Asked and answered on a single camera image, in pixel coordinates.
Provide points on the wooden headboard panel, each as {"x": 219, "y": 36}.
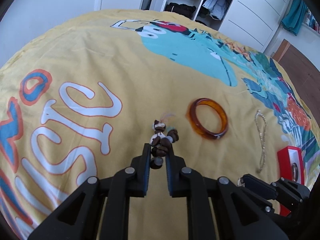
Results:
{"x": 303, "y": 74}

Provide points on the red white jewelry box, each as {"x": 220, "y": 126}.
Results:
{"x": 286, "y": 157}

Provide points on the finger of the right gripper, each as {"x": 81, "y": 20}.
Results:
{"x": 258, "y": 187}

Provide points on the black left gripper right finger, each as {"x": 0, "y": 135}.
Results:
{"x": 217, "y": 208}

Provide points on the open white wardrobe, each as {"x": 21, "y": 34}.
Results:
{"x": 251, "y": 22}

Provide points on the yellow dino print duvet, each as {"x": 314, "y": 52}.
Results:
{"x": 81, "y": 99}

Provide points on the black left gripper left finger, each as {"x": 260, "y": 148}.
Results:
{"x": 99, "y": 208}

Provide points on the teal hanging cloth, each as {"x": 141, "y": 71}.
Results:
{"x": 292, "y": 22}

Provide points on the amber resin bangle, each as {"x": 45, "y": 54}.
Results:
{"x": 207, "y": 118}

